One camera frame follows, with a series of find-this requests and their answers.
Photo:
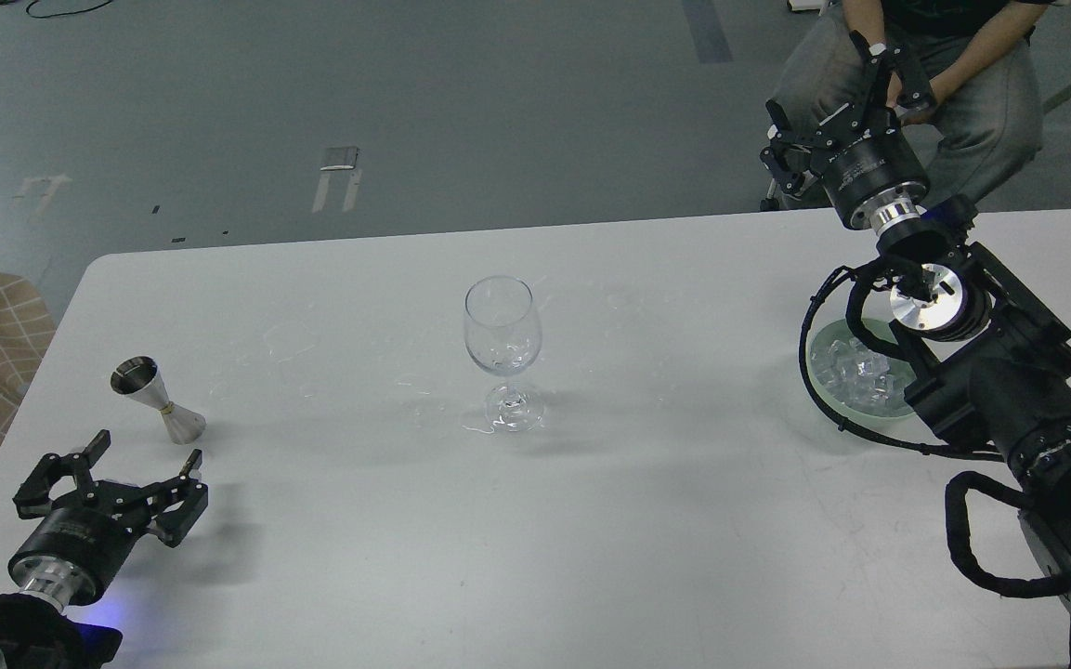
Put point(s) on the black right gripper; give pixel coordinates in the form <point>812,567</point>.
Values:
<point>860,157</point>

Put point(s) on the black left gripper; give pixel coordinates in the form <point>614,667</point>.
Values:
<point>79,546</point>

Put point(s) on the silver metal jigger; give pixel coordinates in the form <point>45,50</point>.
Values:
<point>140,379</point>

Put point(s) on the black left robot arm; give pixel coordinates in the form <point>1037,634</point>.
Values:
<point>34,634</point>

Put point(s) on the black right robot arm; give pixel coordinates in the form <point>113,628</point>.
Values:
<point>990,360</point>

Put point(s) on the pile of ice cubes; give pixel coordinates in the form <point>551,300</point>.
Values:
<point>856,376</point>

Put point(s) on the clear wine glass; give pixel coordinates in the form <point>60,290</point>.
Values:
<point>503,337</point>

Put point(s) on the green bowl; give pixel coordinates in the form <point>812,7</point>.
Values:
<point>840,330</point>

